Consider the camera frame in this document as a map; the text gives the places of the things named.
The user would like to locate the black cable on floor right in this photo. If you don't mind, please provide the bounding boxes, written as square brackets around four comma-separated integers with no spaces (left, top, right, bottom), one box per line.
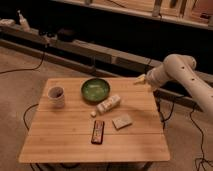
[188,105,213,171]

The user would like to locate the white spray bottle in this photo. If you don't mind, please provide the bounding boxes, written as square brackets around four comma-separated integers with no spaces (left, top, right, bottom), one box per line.
[18,10,30,31]

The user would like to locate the dark round object on ledge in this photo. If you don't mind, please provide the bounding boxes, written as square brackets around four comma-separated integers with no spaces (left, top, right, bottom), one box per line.
[57,29,76,42]

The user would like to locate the white plastic bottle lying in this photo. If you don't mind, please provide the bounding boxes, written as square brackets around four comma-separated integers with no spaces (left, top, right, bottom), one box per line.
[96,95,121,114]

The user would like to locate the wooden table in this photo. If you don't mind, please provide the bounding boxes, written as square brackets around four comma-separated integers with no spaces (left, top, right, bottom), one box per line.
[19,78,170,163]

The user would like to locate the pale rectangular sponge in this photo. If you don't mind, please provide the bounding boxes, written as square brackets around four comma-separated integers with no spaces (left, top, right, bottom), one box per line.
[112,114,133,130]

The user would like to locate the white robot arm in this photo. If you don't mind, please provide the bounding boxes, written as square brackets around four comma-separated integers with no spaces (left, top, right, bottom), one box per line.
[135,54,213,118]

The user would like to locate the black cable on floor left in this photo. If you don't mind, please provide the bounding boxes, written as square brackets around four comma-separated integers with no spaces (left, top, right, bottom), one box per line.
[0,49,46,76]

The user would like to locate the black cable on floor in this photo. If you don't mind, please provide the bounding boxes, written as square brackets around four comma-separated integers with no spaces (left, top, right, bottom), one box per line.
[188,105,213,171]
[0,49,46,76]

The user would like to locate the green ceramic bowl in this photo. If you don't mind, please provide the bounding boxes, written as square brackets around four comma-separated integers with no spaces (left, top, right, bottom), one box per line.
[81,78,110,103]

